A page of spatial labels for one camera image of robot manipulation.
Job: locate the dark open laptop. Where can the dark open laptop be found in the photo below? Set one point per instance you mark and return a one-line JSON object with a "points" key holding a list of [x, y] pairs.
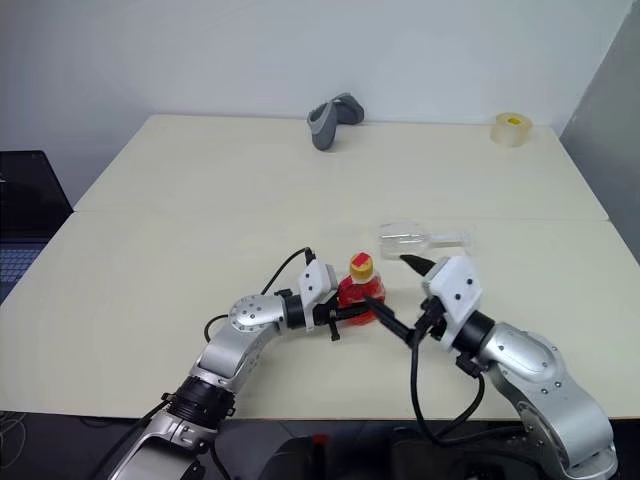
{"points": [[30, 195]]}

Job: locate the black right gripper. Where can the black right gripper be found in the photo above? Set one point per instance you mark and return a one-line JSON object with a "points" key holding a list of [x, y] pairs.
{"points": [[433, 320]]}

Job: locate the clear tape roll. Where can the clear tape roll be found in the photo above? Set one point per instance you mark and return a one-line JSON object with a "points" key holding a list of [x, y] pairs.
{"points": [[511, 131]]}

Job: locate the gray handheld controller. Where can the gray handheld controller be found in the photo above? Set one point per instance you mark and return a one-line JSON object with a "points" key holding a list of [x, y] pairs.
{"points": [[325, 125]]}

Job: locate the gray partition panel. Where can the gray partition panel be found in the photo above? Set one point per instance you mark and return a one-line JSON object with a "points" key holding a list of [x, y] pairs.
{"points": [[612, 125]]}

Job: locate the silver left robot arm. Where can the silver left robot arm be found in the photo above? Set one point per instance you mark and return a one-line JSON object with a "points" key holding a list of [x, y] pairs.
{"points": [[235, 345]]}

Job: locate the red bottle with yellow cap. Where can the red bottle with yellow cap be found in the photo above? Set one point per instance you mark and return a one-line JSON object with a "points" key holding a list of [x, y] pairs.
{"points": [[357, 292]]}

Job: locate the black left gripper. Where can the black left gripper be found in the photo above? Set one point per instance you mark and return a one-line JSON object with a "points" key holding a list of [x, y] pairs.
{"points": [[330, 316]]}

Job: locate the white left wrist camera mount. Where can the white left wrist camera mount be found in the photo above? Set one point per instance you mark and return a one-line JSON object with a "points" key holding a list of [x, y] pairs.
{"points": [[315, 280]]}

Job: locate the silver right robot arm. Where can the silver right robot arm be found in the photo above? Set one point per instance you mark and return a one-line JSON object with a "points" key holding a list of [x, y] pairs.
{"points": [[545, 380]]}

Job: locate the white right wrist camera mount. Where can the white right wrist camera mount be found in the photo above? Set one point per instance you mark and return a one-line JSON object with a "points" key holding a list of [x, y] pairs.
{"points": [[457, 290]]}

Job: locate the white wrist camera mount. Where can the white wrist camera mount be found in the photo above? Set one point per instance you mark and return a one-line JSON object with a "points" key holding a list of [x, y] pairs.
{"points": [[457, 290], [315, 280]]}

